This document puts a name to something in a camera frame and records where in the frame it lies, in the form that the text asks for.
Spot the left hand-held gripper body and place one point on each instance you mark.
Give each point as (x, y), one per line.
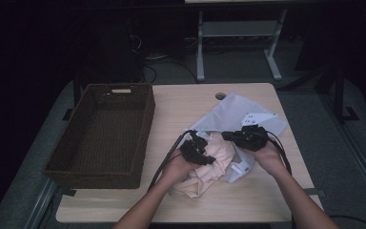
(193, 151)

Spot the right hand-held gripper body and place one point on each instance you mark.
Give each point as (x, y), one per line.
(252, 138)

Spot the cream cloth garment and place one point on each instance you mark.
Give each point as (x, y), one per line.
(217, 152)

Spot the white mesh laundry bag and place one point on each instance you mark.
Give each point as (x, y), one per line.
(228, 111)

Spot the brown wicker basket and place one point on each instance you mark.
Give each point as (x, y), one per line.
(108, 178)

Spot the person's left hand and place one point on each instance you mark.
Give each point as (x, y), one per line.
(178, 170)

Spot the person's right hand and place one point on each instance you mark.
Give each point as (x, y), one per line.
(270, 159)

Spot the grey round table grommet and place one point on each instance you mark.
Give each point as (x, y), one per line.
(220, 96)

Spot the black metal stand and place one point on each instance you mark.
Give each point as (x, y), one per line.
(339, 92)

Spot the white metal desk frame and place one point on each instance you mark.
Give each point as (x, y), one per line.
(238, 29)

